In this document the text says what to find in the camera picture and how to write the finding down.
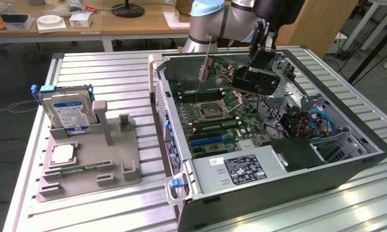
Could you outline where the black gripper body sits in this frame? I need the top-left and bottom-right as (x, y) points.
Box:
(251, 0), (306, 27)

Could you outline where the graphics card black fan shroud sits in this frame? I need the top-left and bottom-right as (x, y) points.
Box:
(198, 35), (282, 97)

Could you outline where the wooden cabinet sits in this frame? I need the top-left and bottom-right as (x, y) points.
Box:
(264, 0), (359, 58)

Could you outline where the silver metal disk bay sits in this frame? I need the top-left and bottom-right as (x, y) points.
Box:
(256, 72), (310, 116)

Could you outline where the metal socket cover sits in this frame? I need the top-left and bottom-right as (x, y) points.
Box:
(220, 89), (246, 109)

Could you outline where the white floor unit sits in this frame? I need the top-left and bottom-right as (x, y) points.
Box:
(324, 32), (349, 57)

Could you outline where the green motherboard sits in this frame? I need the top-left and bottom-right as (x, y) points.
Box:
(174, 84), (274, 158)

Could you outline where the CPU socket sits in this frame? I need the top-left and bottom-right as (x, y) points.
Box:
(196, 101), (230, 120)

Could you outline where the brown cardboard box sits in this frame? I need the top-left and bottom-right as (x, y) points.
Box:
(175, 0), (195, 17)

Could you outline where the black RAM stick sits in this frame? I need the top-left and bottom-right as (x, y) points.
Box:
(192, 120), (239, 133)

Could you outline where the white paper stack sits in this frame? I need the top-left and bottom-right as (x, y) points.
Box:
(163, 11), (192, 29)

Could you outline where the black plastic shroud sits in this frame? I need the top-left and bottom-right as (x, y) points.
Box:
(260, 137), (328, 173)

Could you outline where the silver slanted disk bay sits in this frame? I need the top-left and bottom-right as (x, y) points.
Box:
(310, 131), (366, 164)

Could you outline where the black round lamp base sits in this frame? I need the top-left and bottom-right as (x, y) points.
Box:
(111, 0), (146, 18)

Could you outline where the grey power supply unit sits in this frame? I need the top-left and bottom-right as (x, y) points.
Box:
(183, 146), (290, 195)

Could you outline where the black open PC case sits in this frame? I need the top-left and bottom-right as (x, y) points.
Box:
(147, 49), (387, 232)

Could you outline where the blue case latch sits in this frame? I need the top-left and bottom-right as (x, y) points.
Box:
(168, 177), (184, 189)

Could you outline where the small white box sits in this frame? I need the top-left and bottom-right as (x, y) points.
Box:
(68, 12), (93, 27)

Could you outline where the hard disk blue carrier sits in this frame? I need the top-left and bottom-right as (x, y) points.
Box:
(31, 83), (96, 136)

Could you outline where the clear plastic bag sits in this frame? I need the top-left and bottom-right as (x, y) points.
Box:
(53, 0), (87, 13)

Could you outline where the grey parts rack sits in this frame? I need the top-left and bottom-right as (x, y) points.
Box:
(35, 100), (143, 203)

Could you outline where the white flat box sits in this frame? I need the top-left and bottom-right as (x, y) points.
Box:
(36, 19), (68, 34)

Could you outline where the white round dish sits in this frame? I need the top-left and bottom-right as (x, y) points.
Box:
(39, 14), (63, 25)

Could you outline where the silver CPU chip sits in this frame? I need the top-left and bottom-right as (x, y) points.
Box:
(51, 145), (77, 165)

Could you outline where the green RAM stick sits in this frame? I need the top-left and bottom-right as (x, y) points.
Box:
(60, 161), (104, 174)

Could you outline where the wooden desk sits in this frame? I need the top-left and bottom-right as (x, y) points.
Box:
(0, 0), (280, 53)

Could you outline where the white box dark lid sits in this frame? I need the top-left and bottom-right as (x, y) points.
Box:
(0, 14), (33, 31)

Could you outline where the silver foil bag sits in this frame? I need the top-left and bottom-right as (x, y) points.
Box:
(0, 2), (17, 15)

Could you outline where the black wire bundle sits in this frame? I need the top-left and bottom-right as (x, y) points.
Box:
(279, 112), (310, 139)

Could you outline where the blue wire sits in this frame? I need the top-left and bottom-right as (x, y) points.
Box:
(310, 109), (335, 137)

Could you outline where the red wire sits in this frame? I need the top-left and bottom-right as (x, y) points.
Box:
(295, 116), (310, 138)

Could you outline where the black metal post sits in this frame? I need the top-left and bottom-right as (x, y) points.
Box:
(349, 21), (387, 85)

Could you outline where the white floor cable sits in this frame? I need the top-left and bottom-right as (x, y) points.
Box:
(0, 101), (39, 113)

